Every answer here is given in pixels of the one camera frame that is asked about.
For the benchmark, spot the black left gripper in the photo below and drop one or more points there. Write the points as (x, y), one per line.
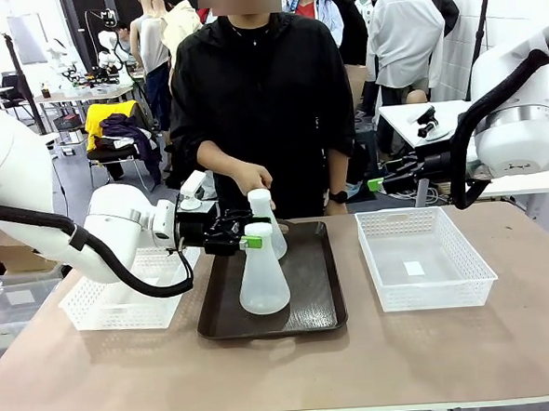
(191, 234)

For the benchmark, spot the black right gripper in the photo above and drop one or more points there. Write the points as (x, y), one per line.
(435, 165)

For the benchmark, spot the white plastic conical flask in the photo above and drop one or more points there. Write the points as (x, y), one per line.
(260, 201)
(263, 285)

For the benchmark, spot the person's left forearm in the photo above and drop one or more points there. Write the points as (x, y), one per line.
(337, 171)

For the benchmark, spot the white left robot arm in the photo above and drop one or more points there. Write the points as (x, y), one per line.
(112, 224)

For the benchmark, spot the person's right forearm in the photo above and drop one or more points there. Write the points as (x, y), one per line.
(216, 160)

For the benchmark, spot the person's left hand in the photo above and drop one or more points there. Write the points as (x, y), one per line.
(334, 209)

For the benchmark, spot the person's right hand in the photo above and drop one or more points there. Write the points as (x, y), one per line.
(251, 175)

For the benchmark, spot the black smartwatch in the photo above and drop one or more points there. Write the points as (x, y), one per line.
(337, 196)

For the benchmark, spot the white side table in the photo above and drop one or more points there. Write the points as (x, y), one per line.
(399, 118)

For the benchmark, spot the dark brown serving tray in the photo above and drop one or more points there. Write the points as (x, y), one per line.
(312, 282)

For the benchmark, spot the white perforated plastic basket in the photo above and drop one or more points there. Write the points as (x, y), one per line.
(429, 294)
(123, 317)

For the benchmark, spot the person in black jacket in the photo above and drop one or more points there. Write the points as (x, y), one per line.
(268, 99)

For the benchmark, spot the black metal-legged chair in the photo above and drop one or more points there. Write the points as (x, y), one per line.
(113, 155)

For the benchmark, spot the dark purple garment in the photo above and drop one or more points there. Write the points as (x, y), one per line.
(130, 128)

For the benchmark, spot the mannequin in white shirt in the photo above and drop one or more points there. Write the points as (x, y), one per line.
(406, 34)

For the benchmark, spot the mannequin in black coat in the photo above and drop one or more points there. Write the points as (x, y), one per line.
(352, 28)

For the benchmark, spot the mannequin in blue shirt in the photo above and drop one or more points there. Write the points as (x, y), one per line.
(326, 16)

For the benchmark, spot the yellow garment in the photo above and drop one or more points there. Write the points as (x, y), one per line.
(94, 116)

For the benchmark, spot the mannequin in black jacket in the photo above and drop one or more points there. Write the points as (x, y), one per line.
(446, 8)

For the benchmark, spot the black tripod stand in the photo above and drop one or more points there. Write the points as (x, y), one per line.
(481, 20)

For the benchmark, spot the red and black box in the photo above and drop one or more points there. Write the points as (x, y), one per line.
(66, 121)

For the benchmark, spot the grey background desk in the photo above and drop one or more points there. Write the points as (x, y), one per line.
(86, 92)

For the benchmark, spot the mannequin in white tank top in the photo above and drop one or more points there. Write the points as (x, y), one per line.
(153, 45)

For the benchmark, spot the mannequin in cream shirt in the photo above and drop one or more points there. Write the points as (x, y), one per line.
(182, 25)

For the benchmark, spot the brown cardboard box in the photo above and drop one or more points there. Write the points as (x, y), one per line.
(11, 252)

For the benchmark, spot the clear plastic storage bin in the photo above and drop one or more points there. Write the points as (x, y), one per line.
(19, 295)

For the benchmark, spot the dark-haired background person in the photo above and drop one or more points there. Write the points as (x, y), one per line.
(125, 35)

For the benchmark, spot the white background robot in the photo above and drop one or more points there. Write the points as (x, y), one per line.
(108, 43)

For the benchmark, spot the black light stand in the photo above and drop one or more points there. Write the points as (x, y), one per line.
(22, 86)

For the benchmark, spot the black office chair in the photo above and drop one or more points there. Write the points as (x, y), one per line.
(4, 91)

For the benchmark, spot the grey standing panel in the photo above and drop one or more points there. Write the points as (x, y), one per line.
(26, 39)

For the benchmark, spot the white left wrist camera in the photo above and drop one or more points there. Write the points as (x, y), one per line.
(193, 185)

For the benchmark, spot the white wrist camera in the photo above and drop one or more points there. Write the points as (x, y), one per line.
(193, 185)
(430, 121)

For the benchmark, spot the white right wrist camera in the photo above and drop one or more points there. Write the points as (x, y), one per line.
(430, 121)

